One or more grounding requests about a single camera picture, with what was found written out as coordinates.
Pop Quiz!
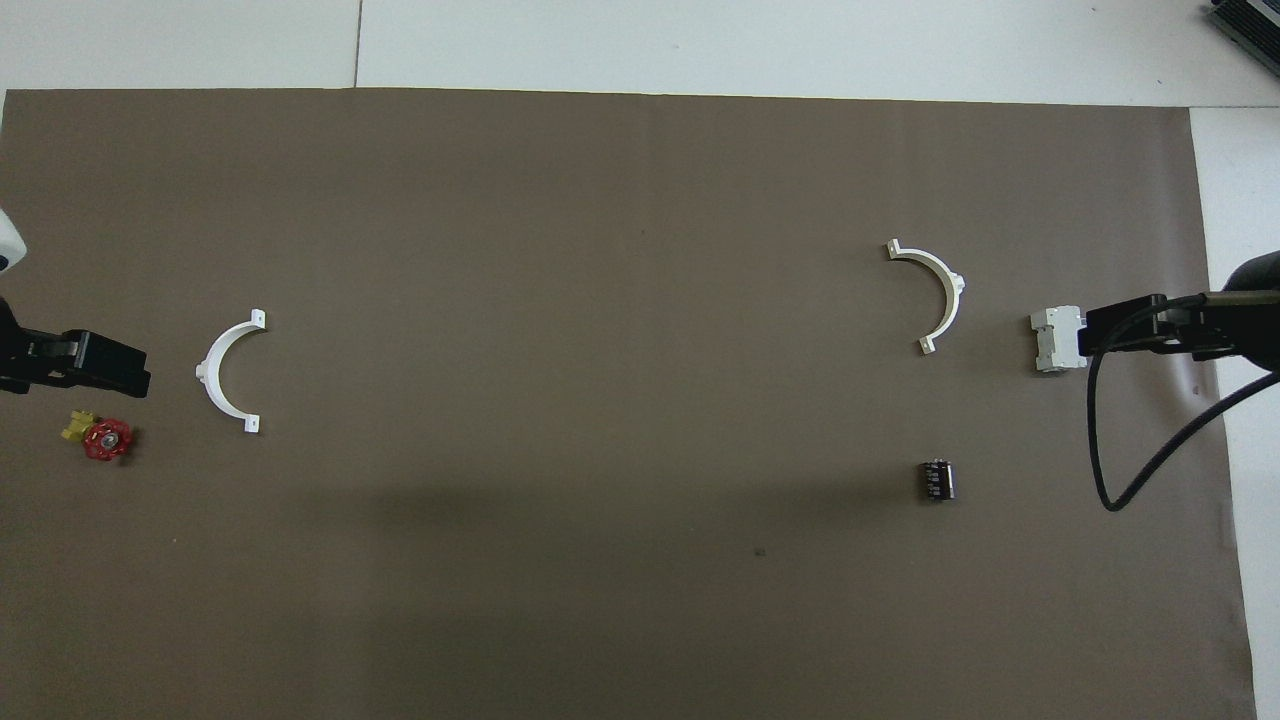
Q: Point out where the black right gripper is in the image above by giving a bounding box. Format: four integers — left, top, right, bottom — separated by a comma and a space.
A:
1085, 289, 1280, 361

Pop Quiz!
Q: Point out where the white circuit breaker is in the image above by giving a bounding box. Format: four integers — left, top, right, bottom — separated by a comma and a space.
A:
1030, 305, 1091, 375

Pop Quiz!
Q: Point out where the dark grey ribbed device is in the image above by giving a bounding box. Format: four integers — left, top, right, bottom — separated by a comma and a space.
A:
1205, 0, 1280, 63

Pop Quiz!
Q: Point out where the brown paper mat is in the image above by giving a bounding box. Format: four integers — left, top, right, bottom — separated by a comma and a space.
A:
0, 88, 1259, 720

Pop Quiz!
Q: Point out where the white half-ring pipe clamp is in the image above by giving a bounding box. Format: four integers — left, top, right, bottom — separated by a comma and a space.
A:
886, 239, 968, 357
195, 309, 270, 435

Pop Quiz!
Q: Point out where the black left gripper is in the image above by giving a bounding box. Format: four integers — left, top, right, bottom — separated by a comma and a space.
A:
0, 296, 153, 399

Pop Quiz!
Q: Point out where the red and yellow valve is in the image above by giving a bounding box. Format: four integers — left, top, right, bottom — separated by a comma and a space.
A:
60, 407, 136, 463

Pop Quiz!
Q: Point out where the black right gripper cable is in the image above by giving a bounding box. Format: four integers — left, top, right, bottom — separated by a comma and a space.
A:
1086, 295, 1280, 513

